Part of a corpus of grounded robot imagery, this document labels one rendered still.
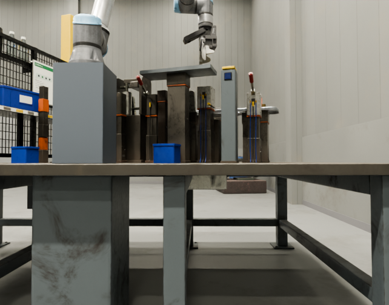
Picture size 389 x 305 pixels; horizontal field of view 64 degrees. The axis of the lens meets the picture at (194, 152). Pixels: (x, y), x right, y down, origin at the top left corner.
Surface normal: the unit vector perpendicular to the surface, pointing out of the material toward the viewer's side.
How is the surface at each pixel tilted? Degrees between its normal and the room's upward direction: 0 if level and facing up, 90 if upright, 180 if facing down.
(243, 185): 90
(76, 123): 90
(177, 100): 90
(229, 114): 90
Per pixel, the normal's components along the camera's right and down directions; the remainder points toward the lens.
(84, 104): -0.01, -0.03
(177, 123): -0.29, -0.03
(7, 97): 0.91, -0.01
